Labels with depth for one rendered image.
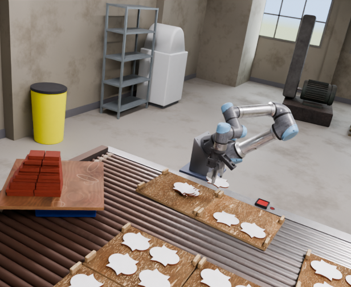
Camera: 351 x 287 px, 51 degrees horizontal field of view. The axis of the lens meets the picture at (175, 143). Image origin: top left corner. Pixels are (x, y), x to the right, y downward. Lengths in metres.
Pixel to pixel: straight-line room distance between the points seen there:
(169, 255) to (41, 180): 0.72
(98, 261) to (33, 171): 0.53
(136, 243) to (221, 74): 8.11
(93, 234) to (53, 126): 3.20
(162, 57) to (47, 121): 2.64
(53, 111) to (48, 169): 3.03
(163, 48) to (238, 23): 3.15
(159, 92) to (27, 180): 5.11
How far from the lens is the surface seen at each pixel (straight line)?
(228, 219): 2.10
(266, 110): 2.34
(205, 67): 9.79
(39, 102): 4.87
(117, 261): 1.71
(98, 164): 2.27
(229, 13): 9.50
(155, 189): 2.26
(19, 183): 1.93
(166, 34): 6.74
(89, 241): 1.85
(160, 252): 1.78
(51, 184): 1.92
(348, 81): 10.27
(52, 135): 5.01
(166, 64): 6.67
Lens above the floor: 2.07
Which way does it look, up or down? 23 degrees down
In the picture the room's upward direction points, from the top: 8 degrees clockwise
